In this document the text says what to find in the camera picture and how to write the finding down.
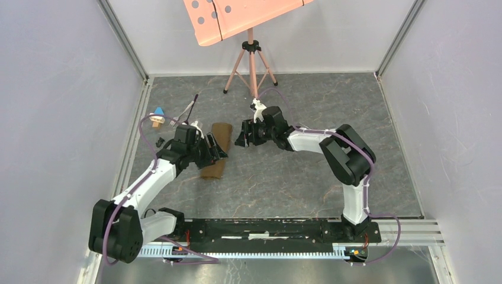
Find purple plastic spoon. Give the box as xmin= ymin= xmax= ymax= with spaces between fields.
xmin=185 ymin=93 xmax=199 ymax=124

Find white toothed cable strip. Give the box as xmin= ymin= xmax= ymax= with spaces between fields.
xmin=137 ymin=243 xmax=367 ymax=260

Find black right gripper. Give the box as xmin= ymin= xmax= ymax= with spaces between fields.
xmin=234 ymin=118 xmax=276 ymax=148

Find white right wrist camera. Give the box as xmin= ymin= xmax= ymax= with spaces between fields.
xmin=250 ymin=98 xmax=267 ymax=123

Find blue and wood toy block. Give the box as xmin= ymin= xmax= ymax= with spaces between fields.
xmin=149 ymin=107 xmax=165 ymax=128

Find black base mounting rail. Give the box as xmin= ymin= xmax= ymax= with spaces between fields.
xmin=170 ymin=218 xmax=382 ymax=253

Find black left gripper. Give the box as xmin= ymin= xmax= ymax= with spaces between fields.
xmin=186 ymin=133 xmax=228 ymax=170

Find pink music stand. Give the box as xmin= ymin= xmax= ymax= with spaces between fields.
xmin=184 ymin=0 xmax=310 ymax=98

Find clear plastic fork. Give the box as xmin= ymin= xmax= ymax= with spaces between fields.
xmin=169 ymin=102 xmax=191 ymax=127

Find brown cloth napkin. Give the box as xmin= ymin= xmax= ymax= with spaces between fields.
xmin=200 ymin=122 xmax=233 ymax=180

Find small black clip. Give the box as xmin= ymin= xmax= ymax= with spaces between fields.
xmin=155 ymin=137 xmax=165 ymax=148

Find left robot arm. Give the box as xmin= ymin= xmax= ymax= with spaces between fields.
xmin=88 ymin=124 xmax=228 ymax=263

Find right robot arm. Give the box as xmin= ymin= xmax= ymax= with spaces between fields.
xmin=234 ymin=104 xmax=376 ymax=241

